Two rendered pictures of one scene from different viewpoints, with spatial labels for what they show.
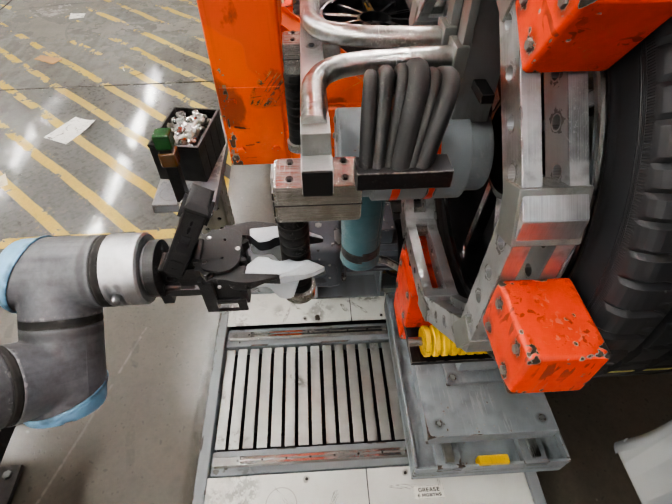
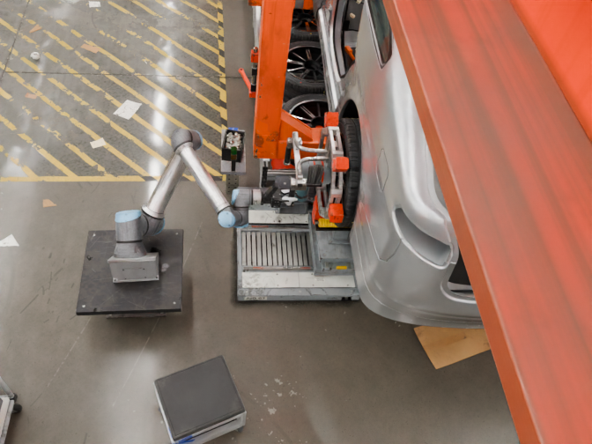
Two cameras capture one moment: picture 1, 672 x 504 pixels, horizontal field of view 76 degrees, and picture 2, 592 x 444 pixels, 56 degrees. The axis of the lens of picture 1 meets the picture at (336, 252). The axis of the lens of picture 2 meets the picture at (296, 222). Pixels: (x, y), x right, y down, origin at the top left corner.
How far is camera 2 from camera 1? 2.73 m
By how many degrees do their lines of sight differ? 6
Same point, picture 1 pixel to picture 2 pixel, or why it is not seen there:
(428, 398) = (321, 247)
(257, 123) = (267, 145)
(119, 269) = (257, 196)
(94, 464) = (194, 270)
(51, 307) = (243, 203)
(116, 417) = (198, 255)
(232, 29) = (265, 121)
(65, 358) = (245, 214)
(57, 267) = (245, 196)
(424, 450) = (319, 265)
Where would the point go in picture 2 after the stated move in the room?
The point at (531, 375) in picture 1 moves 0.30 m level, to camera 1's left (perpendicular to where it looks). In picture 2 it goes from (332, 218) to (279, 215)
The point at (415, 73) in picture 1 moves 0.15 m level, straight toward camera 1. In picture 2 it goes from (316, 169) to (313, 188)
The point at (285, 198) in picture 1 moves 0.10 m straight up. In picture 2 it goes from (293, 186) to (295, 174)
